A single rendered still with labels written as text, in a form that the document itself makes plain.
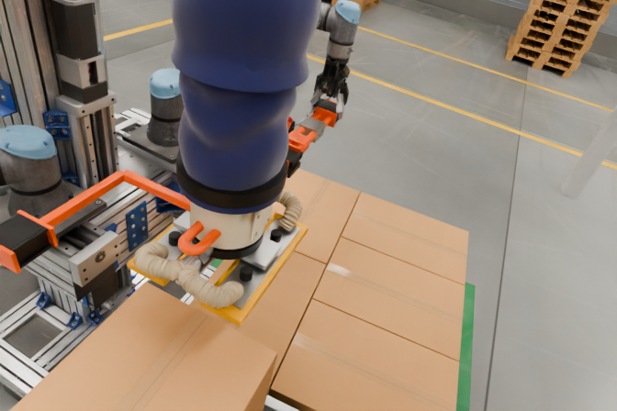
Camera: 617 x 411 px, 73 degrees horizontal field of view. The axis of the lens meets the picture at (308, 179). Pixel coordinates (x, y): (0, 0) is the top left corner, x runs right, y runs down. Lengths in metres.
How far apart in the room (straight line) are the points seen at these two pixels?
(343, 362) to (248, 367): 0.60
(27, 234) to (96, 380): 0.36
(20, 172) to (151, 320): 0.47
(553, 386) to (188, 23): 2.49
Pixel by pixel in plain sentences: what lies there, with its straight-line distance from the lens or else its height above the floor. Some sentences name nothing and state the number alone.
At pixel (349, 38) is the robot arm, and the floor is 1.52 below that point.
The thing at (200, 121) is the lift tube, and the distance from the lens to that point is 0.73.
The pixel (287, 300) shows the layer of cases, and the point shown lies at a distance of 1.70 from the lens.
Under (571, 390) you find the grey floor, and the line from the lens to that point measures 2.79.
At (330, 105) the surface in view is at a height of 1.28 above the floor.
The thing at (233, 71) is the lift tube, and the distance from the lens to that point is 0.66.
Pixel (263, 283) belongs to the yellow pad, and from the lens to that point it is 0.96.
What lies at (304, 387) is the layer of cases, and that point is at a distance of 1.53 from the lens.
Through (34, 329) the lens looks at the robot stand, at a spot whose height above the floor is 0.21.
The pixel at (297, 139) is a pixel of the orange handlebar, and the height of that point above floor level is 1.27.
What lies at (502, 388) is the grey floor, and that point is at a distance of 2.55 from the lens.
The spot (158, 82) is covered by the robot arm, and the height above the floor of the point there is 1.26.
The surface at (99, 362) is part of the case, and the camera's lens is 1.10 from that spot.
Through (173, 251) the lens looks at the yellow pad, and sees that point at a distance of 1.01.
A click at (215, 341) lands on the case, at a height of 0.95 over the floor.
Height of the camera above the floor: 1.89
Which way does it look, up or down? 36 degrees down
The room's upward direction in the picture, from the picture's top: 13 degrees clockwise
